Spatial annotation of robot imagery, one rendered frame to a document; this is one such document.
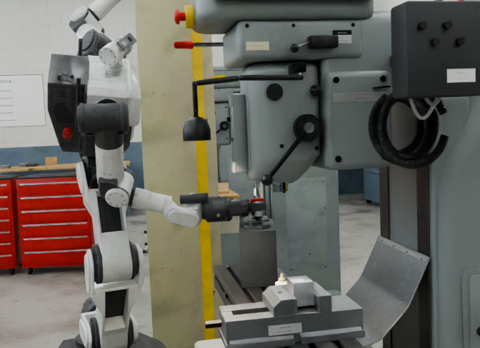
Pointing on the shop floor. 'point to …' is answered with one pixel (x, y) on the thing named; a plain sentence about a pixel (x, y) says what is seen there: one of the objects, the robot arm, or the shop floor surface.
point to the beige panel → (177, 171)
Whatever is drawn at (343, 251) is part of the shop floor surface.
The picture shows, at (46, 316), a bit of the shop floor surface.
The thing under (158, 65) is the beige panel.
